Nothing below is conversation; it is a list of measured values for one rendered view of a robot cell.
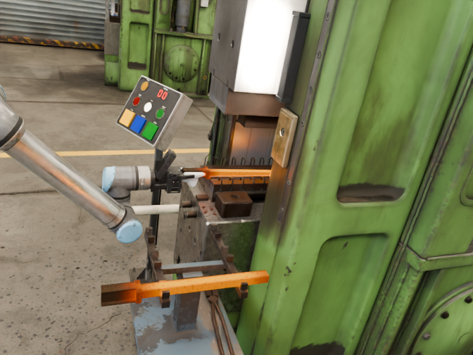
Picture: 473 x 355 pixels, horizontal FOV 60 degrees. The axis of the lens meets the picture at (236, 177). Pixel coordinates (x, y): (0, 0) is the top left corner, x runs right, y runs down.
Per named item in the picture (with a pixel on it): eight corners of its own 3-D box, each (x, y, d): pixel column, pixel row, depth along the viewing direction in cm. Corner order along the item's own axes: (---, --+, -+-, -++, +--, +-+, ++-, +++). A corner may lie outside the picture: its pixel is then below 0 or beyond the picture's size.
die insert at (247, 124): (243, 127, 152) (246, 112, 150) (237, 120, 159) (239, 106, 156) (312, 129, 164) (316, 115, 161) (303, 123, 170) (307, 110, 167)
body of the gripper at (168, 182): (178, 184, 163) (147, 184, 158) (179, 164, 159) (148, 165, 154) (182, 193, 156) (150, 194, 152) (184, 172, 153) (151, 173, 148)
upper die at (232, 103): (224, 114, 143) (228, 87, 139) (208, 98, 160) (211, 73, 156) (325, 119, 159) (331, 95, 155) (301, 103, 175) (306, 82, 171)
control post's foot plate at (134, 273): (132, 293, 235) (133, 280, 231) (127, 268, 253) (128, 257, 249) (169, 289, 243) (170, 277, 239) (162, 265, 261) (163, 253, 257)
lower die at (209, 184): (211, 201, 158) (214, 182, 154) (198, 178, 175) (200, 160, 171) (305, 198, 174) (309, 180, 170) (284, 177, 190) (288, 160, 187)
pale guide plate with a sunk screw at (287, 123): (281, 167, 130) (293, 116, 122) (269, 156, 137) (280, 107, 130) (287, 167, 130) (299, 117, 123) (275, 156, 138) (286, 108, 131)
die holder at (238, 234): (193, 318, 163) (207, 222, 144) (172, 259, 194) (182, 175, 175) (312, 300, 183) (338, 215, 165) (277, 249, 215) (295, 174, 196)
